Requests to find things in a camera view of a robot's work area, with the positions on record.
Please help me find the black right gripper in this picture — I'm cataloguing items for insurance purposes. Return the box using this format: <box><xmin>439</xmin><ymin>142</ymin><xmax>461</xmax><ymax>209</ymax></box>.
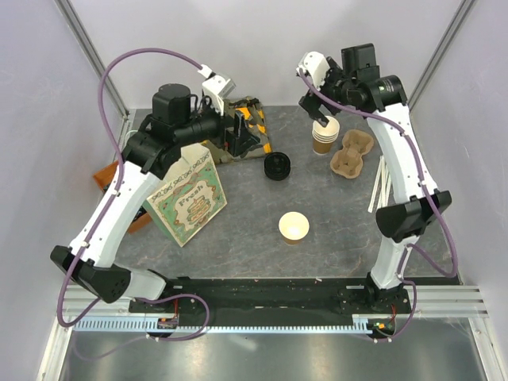
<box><xmin>298</xmin><ymin>58</ymin><xmax>355</xmax><ymax>128</ymax></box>

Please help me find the brown paper coffee cup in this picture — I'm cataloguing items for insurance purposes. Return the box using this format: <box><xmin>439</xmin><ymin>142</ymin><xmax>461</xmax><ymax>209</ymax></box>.
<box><xmin>278</xmin><ymin>211</ymin><xmax>310</xmax><ymax>244</ymax></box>

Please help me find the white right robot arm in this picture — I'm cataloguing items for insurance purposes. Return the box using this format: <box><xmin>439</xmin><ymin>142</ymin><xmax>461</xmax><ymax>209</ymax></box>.
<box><xmin>296</xmin><ymin>44</ymin><xmax>455</xmax><ymax>313</ymax></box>

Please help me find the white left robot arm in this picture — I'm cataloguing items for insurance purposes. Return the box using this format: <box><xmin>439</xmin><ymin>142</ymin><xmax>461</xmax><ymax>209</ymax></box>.
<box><xmin>50</xmin><ymin>76</ymin><xmax>260</xmax><ymax>312</ymax></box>

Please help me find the camouflage folded cloth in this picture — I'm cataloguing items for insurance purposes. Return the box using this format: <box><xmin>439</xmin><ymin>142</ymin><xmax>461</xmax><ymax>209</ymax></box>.
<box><xmin>201</xmin><ymin>96</ymin><xmax>273</xmax><ymax>164</ymax></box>

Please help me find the paper cup stack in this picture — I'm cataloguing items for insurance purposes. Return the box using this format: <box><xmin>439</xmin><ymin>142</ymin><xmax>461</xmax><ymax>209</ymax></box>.
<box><xmin>312</xmin><ymin>116</ymin><xmax>340</xmax><ymax>155</ymax></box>

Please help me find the black lid stack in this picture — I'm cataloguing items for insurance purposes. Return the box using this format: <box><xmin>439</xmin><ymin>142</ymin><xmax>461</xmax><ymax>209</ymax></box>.
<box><xmin>264</xmin><ymin>152</ymin><xmax>291</xmax><ymax>181</ymax></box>

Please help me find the brown pulp cup carrier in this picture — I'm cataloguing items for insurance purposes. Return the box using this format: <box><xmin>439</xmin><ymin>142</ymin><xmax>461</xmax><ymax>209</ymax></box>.
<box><xmin>330</xmin><ymin>129</ymin><xmax>375</xmax><ymax>179</ymax></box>

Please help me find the white wrapped straw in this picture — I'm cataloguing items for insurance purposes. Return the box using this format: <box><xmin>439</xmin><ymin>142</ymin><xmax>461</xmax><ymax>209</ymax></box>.
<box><xmin>368</xmin><ymin>155</ymin><xmax>383</xmax><ymax>213</ymax></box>
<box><xmin>371</xmin><ymin>156</ymin><xmax>392</xmax><ymax>211</ymax></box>
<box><xmin>381</xmin><ymin>156</ymin><xmax>391</xmax><ymax>203</ymax></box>

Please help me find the green patterned paper bag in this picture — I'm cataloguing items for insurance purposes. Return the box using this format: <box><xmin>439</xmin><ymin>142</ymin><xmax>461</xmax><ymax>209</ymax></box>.
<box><xmin>143</xmin><ymin>144</ymin><xmax>227</xmax><ymax>247</ymax></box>

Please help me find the orange wooden tray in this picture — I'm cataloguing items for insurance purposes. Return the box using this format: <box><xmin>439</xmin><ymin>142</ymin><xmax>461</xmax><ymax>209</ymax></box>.
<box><xmin>93</xmin><ymin>160</ymin><xmax>154</xmax><ymax>235</ymax></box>

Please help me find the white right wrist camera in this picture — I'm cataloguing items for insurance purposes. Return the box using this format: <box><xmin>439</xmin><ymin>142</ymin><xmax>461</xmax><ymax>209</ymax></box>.
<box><xmin>296</xmin><ymin>51</ymin><xmax>330</xmax><ymax>89</ymax></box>

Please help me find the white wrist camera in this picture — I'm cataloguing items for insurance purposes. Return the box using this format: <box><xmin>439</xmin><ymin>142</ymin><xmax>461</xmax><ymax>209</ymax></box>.
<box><xmin>198</xmin><ymin>64</ymin><xmax>236</xmax><ymax>116</ymax></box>
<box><xmin>296</xmin><ymin>51</ymin><xmax>330</xmax><ymax>89</ymax></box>

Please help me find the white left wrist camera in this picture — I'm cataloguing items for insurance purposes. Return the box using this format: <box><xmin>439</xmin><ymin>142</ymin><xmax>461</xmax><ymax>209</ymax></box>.
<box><xmin>198</xmin><ymin>64</ymin><xmax>236</xmax><ymax>116</ymax></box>

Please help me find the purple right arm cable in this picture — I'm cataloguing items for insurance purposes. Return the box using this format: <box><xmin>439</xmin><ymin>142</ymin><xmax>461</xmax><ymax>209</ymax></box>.
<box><xmin>299</xmin><ymin>69</ymin><xmax>460</xmax><ymax>345</ymax></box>

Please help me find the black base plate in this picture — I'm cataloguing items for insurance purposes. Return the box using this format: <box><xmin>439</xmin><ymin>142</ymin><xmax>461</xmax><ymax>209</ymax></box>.
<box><xmin>129</xmin><ymin>275</ymin><xmax>412</xmax><ymax>317</ymax></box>

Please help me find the grey slotted cable duct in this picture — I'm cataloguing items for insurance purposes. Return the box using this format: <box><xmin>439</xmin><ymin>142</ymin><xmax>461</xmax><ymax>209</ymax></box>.
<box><xmin>74</xmin><ymin>316</ymin><xmax>394</xmax><ymax>334</ymax></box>

